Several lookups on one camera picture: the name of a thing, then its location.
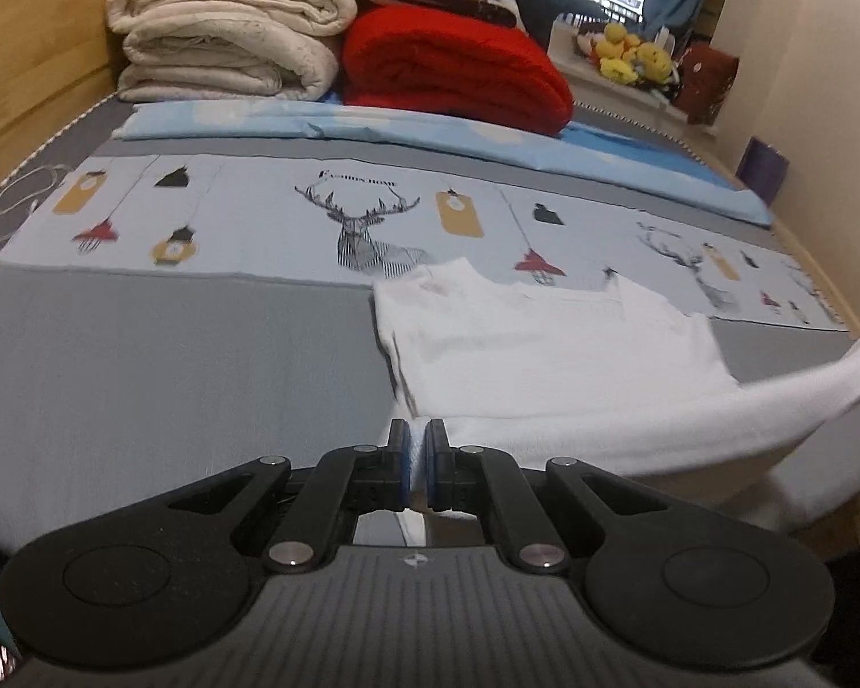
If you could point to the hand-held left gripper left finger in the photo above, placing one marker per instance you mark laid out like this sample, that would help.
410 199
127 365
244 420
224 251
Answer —
401 466

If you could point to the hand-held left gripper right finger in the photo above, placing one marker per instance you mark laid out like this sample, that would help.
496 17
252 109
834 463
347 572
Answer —
436 466

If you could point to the white long-sleeve shirt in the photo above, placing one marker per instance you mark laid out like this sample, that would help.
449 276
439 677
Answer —
545 358

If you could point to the grey printed bed sheet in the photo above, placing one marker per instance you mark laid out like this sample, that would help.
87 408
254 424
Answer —
150 358

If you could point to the dark red bag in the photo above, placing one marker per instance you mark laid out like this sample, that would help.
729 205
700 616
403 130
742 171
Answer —
709 82

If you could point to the light blue folded sheet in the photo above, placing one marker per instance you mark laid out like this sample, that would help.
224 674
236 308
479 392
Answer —
430 132

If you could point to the yellow plush toy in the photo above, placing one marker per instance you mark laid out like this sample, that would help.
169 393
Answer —
613 54
652 61

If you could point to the red folded blanket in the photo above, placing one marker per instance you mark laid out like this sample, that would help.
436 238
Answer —
444 64

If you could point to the cream speckled folded quilt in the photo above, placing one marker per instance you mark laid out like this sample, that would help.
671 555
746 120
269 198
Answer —
222 61

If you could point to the wooden bed frame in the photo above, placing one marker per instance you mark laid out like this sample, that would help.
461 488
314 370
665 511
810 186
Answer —
36 64

